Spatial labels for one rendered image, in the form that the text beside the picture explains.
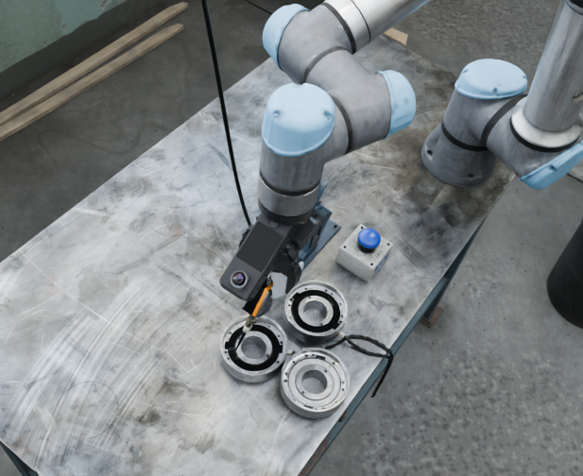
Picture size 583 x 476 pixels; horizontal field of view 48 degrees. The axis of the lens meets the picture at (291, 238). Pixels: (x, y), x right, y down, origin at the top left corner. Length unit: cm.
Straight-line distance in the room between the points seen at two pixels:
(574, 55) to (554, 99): 9
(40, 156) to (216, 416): 162
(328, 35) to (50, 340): 63
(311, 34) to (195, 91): 186
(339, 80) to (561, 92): 42
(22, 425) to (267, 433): 35
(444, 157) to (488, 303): 98
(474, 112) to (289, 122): 62
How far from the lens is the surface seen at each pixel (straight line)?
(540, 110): 114
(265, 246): 82
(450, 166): 134
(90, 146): 248
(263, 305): 96
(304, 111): 70
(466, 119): 127
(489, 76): 126
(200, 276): 114
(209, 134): 136
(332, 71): 80
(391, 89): 78
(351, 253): 114
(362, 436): 191
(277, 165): 73
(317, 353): 105
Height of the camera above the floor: 175
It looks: 53 degrees down
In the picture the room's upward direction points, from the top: 10 degrees clockwise
